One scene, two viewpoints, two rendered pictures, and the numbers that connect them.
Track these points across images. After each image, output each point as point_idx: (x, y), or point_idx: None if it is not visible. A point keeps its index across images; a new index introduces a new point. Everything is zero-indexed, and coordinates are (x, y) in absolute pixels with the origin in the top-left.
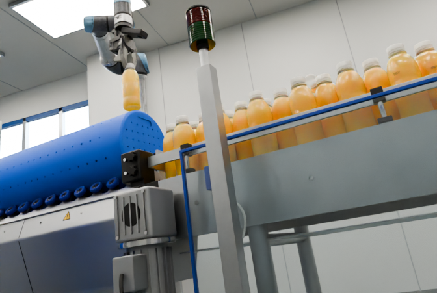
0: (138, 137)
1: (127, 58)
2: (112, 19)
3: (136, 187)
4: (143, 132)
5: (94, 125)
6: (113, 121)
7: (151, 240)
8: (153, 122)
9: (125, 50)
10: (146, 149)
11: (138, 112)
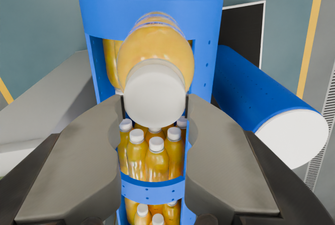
0: None
1: (191, 112)
2: None
3: None
4: None
5: (200, 88)
6: (216, 27)
7: None
8: None
9: (220, 162)
10: None
11: None
